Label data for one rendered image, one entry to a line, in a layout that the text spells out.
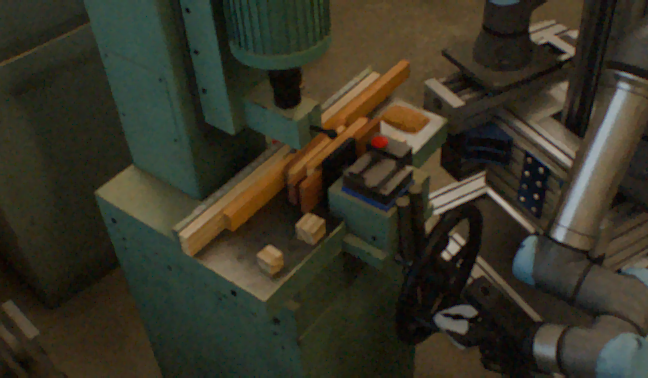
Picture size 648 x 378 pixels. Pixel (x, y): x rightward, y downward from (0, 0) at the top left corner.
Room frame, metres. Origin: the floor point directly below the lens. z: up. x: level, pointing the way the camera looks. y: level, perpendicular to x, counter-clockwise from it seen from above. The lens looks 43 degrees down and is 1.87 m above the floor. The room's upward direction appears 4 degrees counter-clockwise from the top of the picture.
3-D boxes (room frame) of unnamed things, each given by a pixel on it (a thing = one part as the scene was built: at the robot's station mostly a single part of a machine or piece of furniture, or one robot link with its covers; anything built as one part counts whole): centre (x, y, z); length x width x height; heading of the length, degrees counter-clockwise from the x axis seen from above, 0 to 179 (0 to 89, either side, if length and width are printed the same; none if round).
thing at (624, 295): (0.67, -0.43, 0.98); 0.11 x 0.11 x 0.08; 49
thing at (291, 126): (1.13, 0.07, 1.03); 0.14 x 0.07 x 0.09; 49
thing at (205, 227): (1.13, 0.06, 0.93); 0.60 x 0.02 x 0.05; 139
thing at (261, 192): (1.19, -0.01, 0.92); 0.60 x 0.02 x 0.04; 139
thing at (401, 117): (1.25, -0.18, 0.91); 0.10 x 0.07 x 0.02; 49
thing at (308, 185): (1.09, -0.04, 0.93); 0.25 x 0.01 x 0.07; 139
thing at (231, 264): (1.05, -0.03, 0.87); 0.61 x 0.30 x 0.06; 139
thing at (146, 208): (1.19, 0.15, 0.76); 0.57 x 0.45 x 0.09; 49
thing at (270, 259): (0.86, 0.11, 0.92); 0.03 x 0.03 x 0.04; 44
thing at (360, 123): (1.10, -0.03, 0.94); 0.17 x 0.02 x 0.07; 139
